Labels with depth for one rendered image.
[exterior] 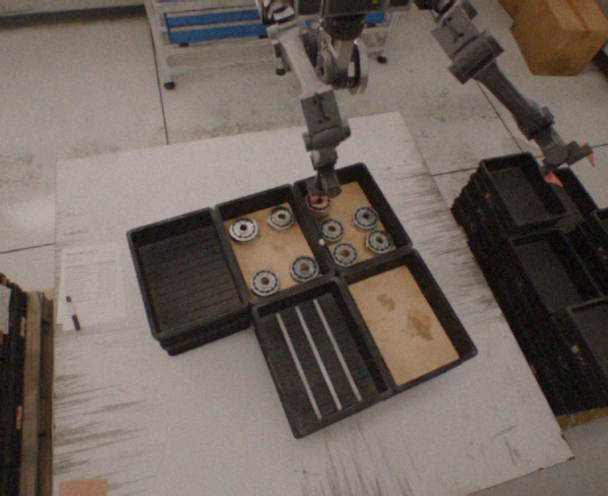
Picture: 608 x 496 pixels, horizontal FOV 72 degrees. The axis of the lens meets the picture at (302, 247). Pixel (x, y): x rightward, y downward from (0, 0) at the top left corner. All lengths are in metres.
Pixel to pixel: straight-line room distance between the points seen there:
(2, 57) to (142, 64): 1.00
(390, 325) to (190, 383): 0.69
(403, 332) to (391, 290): 0.15
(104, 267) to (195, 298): 0.43
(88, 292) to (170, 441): 0.61
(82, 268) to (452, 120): 2.64
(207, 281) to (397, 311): 0.66
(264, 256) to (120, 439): 0.74
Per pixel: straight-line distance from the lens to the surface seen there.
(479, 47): 1.08
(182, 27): 3.12
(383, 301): 1.48
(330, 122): 0.96
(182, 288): 1.47
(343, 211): 1.62
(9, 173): 3.17
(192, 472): 1.48
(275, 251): 1.51
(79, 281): 1.74
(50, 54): 3.89
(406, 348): 1.45
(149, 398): 1.53
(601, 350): 2.22
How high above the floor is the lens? 2.16
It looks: 61 degrees down
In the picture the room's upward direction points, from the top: 8 degrees clockwise
